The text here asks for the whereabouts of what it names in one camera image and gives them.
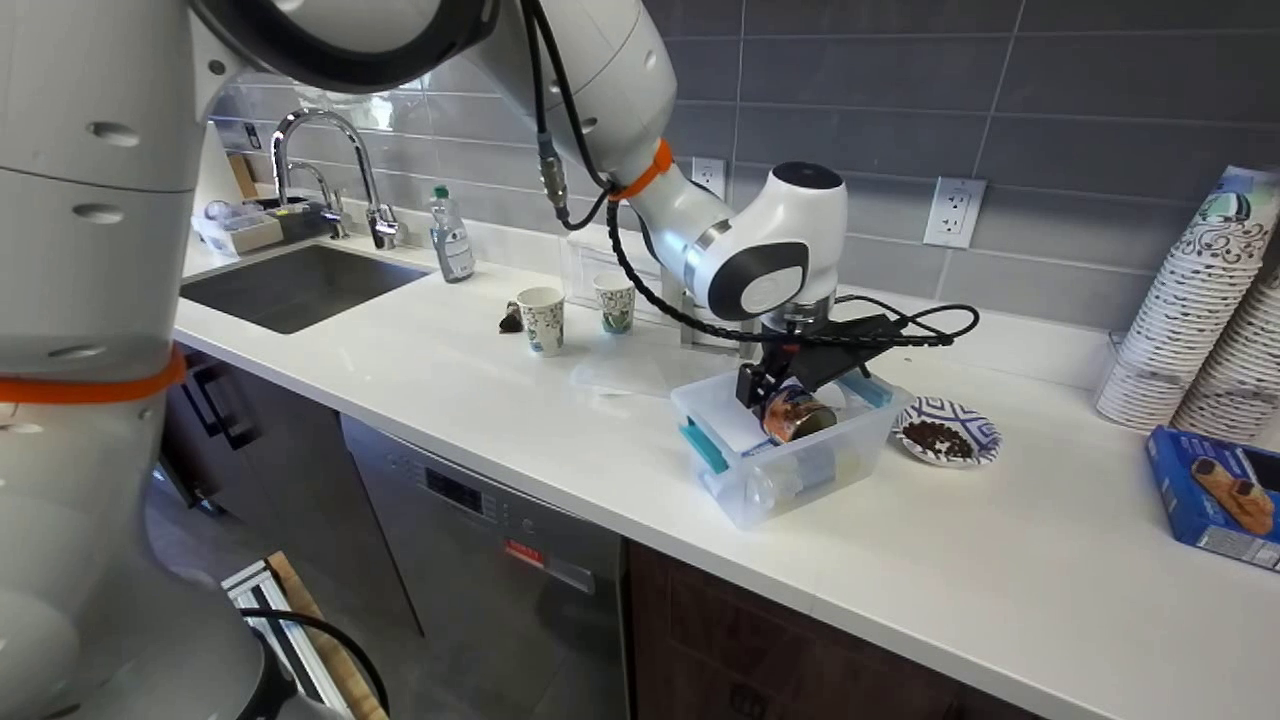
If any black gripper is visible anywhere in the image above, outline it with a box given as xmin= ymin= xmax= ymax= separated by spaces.
xmin=731 ymin=317 xmax=902 ymax=414

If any clear plastic container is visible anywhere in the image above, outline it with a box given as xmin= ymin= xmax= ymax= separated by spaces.
xmin=669 ymin=360 xmax=914 ymax=531

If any blue patterned plate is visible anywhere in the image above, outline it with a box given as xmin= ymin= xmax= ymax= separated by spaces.
xmin=889 ymin=397 xmax=1006 ymax=470

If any patterned paper cup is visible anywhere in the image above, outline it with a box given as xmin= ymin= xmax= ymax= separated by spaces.
xmin=511 ymin=284 xmax=571 ymax=360
xmin=594 ymin=276 xmax=640 ymax=340

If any brown wooden cabinet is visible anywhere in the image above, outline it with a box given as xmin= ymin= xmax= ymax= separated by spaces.
xmin=620 ymin=536 xmax=1056 ymax=720

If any stainless steel dishwasher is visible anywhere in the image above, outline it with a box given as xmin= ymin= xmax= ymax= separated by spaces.
xmin=335 ymin=410 xmax=633 ymax=720

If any clear bottle with green cap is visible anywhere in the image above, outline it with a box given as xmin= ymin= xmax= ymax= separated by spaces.
xmin=426 ymin=185 xmax=481 ymax=286

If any blue snack box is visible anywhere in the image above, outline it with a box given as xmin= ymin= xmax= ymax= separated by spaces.
xmin=1142 ymin=423 xmax=1280 ymax=580

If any chrome faucet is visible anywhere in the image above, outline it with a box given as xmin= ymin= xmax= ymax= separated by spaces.
xmin=268 ymin=105 xmax=403 ymax=255

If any steel sink basin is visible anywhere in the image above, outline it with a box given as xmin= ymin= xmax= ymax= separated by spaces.
xmin=178 ymin=238 xmax=433 ymax=340

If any wooden plank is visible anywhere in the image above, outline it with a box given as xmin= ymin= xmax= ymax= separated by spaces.
xmin=261 ymin=548 xmax=392 ymax=720

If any white wall outlet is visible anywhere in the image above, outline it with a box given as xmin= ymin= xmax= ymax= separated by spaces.
xmin=920 ymin=170 xmax=994 ymax=253
xmin=689 ymin=151 xmax=731 ymax=203

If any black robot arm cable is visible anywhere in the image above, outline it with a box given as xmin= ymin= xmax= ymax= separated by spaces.
xmin=515 ymin=0 xmax=988 ymax=352

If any white frame piece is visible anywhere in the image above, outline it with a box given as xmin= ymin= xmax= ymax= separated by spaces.
xmin=218 ymin=556 xmax=351 ymax=720

